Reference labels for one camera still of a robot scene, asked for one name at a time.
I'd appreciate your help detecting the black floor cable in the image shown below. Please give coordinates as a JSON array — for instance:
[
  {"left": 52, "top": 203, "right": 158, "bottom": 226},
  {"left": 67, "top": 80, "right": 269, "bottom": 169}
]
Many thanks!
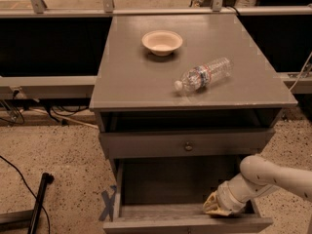
[{"left": 0, "top": 155, "right": 52, "bottom": 234}]

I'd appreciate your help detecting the white cable at right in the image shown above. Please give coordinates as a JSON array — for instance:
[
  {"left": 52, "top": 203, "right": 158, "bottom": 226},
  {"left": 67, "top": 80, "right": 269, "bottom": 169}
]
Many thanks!
[{"left": 288, "top": 51, "right": 312, "bottom": 93}]

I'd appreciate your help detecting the grey top drawer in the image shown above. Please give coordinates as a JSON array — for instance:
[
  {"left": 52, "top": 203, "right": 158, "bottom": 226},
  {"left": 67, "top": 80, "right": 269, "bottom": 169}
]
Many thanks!
[{"left": 99, "top": 128, "right": 275, "bottom": 159}]

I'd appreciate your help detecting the grey wooden drawer cabinet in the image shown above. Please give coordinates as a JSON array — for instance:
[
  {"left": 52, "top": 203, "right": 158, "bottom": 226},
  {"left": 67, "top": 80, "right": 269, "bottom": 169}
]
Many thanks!
[{"left": 89, "top": 14, "right": 298, "bottom": 168}]

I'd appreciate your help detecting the grey drawer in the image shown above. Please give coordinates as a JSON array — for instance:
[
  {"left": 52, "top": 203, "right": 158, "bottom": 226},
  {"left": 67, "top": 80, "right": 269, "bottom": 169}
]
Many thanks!
[
  {"left": 103, "top": 156, "right": 273, "bottom": 234},
  {"left": 99, "top": 128, "right": 275, "bottom": 159}
]

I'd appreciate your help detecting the black metal stand leg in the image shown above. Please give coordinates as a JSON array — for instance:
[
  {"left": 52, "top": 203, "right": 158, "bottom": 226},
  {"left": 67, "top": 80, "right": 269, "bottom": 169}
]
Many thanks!
[{"left": 0, "top": 173, "right": 54, "bottom": 234}]

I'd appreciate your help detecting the blue tape X mark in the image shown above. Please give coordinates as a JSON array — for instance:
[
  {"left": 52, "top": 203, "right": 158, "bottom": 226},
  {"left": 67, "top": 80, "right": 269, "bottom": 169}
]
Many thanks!
[{"left": 98, "top": 185, "right": 117, "bottom": 221}]

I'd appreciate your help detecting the beige paper bowl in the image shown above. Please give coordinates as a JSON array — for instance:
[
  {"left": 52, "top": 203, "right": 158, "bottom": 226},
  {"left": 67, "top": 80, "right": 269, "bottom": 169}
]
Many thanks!
[{"left": 141, "top": 30, "right": 183, "bottom": 57}]

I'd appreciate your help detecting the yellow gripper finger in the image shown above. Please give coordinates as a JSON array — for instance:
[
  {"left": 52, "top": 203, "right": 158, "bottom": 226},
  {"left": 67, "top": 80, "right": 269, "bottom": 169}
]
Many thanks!
[
  {"left": 205, "top": 209, "right": 232, "bottom": 216},
  {"left": 203, "top": 192, "right": 218, "bottom": 213}
]

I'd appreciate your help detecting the clear plastic water bottle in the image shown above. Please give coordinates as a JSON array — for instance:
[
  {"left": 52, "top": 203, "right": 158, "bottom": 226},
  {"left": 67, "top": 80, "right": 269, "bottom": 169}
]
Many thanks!
[{"left": 175, "top": 58, "right": 234, "bottom": 94}]

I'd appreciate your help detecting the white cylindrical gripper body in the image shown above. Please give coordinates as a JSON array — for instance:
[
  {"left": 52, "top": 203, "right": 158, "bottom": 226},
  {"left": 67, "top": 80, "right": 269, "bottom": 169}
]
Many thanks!
[{"left": 216, "top": 178, "right": 251, "bottom": 215}]

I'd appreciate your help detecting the cable bundle under railing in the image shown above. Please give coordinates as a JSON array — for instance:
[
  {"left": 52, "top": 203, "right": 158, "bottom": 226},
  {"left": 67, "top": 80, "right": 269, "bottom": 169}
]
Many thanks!
[{"left": 0, "top": 90, "right": 99, "bottom": 130}]

